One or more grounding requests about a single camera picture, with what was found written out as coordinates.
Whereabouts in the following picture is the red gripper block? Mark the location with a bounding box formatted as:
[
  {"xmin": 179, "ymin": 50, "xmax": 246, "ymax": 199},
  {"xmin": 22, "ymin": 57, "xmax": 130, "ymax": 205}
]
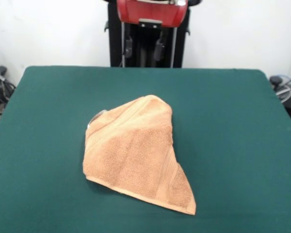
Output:
[{"xmin": 116, "ymin": 0, "xmax": 188, "ymax": 61}]

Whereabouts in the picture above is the tan terry towel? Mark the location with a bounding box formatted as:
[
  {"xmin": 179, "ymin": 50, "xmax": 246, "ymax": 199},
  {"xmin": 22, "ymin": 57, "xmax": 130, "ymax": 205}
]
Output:
[{"xmin": 83, "ymin": 94, "xmax": 197, "ymax": 216}]

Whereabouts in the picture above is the grey chair base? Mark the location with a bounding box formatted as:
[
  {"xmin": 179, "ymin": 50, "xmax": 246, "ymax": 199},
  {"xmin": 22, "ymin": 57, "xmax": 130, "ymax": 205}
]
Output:
[{"xmin": 269, "ymin": 74, "xmax": 291, "ymax": 121}]

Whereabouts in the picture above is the dark green table cloth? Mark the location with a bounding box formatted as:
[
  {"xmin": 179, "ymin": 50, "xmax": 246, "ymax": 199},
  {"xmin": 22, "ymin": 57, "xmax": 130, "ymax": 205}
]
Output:
[{"xmin": 0, "ymin": 65, "xmax": 291, "ymax": 233}]

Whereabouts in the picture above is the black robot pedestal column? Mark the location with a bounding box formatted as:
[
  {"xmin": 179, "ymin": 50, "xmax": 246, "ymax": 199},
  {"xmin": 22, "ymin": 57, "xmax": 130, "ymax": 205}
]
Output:
[{"xmin": 104, "ymin": 0, "xmax": 202, "ymax": 68}]

